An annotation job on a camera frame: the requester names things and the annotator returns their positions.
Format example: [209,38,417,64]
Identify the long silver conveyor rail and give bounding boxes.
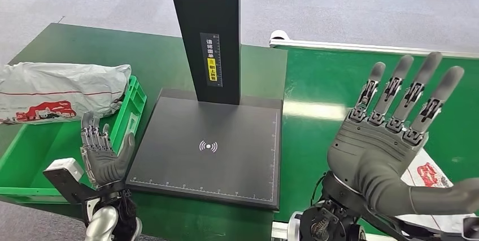
[269,29,479,59]

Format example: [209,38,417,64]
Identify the green plastic crate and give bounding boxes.
[0,76,147,204]

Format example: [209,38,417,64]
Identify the green conveyor belt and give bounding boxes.
[275,46,479,237]

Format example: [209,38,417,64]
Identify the smooth grey mailer package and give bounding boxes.
[397,148,476,234]

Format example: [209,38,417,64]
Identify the short silver conveyor rail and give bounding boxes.
[271,220,311,241]

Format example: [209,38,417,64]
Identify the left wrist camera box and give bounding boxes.
[42,157,99,205]

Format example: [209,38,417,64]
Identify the dark green table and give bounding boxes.
[0,22,288,241]

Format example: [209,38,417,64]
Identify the yellow and grey machine label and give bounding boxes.
[199,32,223,88]

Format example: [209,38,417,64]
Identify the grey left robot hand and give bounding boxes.
[79,111,137,190]

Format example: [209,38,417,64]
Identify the black inbound scanning machine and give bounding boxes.
[125,0,283,211]

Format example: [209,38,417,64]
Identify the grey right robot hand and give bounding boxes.
[326,51,479,217]

